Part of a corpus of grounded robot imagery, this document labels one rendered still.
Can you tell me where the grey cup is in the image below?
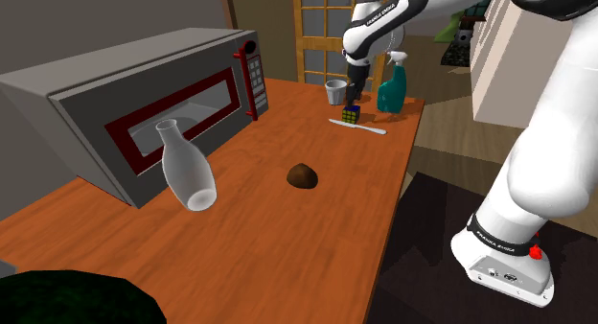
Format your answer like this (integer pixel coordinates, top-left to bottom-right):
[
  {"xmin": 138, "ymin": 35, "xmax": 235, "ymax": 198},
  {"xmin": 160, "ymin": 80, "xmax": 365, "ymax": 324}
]
[{"xmin": 324, "ymin": 79, "xmax": 348, "ymax": 106}]

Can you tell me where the colourful puzzle cube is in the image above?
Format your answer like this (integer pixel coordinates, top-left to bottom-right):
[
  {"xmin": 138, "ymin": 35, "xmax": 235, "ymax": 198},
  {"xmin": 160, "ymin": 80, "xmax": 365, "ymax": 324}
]
[{"xmin": 341, "ymin": 104, "xmax": 362, "ymax": 126}]

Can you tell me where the teal spray bottle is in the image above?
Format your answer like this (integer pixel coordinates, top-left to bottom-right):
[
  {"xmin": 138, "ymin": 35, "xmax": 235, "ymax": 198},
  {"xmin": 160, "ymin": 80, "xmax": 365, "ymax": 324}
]
[{"xmin": 376, "ymin": 51, "xmax": 409, "ymax": 115}]

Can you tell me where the white knife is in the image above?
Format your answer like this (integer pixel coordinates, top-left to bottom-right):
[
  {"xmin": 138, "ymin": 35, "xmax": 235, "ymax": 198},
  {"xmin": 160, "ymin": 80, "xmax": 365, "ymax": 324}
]
[{"xmin": 328, "ymin": 118, "xmax": 388, "ymax": 136}]

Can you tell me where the wooden glazed door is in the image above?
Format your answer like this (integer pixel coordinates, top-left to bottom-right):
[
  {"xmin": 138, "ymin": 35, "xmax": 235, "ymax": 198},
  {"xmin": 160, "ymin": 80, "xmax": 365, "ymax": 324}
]
[{"xmin": 291, "ymin": 0, "xmax": 398, "ymax": 93}]

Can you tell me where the brown round lump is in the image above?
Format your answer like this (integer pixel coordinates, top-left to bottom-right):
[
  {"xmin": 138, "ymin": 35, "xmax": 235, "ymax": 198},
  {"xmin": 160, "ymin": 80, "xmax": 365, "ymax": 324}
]
[{"xmin": 286, "ymin": 162, "xmax": 319, "ymax": 190}]

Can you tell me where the dark shelf with green plant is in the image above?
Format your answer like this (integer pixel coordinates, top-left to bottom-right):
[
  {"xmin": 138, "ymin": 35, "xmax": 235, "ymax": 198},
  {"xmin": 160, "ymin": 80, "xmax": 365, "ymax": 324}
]
[{"xmin": 433, "ymin": 0, "xmax": 493, "ymax": 67}]

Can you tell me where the white cabinet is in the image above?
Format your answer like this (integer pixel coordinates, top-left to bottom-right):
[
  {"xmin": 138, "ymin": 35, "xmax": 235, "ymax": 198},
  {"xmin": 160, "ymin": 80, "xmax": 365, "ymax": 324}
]
[{"xmin": 469, "ymin": 0, "xmax": 575, "ymax": 130}]

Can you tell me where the clear glass bottle vase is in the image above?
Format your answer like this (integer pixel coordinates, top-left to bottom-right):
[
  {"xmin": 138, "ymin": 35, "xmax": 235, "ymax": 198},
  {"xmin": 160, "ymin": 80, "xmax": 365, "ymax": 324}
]
[{"xmin": 155, "ymin": 118, "xmax": 219, "ymax": 213}]

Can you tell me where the dark robot stand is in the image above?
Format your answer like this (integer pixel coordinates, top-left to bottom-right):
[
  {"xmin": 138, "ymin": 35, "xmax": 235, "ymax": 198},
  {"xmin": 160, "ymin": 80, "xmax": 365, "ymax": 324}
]
[{"xmin": 366, "ymin": 171, "xmax": 598, "ymax": 324}]

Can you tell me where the grey microwave with red trim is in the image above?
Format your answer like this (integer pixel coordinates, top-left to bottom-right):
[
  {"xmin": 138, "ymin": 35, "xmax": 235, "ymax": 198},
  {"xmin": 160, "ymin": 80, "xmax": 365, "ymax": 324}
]
[{"xmin": 0, "ymin": 27, "xmax": 270, "ymax": 210}]

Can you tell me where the dark green round object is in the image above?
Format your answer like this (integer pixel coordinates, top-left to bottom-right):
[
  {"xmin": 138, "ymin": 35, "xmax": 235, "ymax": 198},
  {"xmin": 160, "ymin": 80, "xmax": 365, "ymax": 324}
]
[{"xmin": 0, "ymin": 269, "xmax": 168, "ymax": 324}]

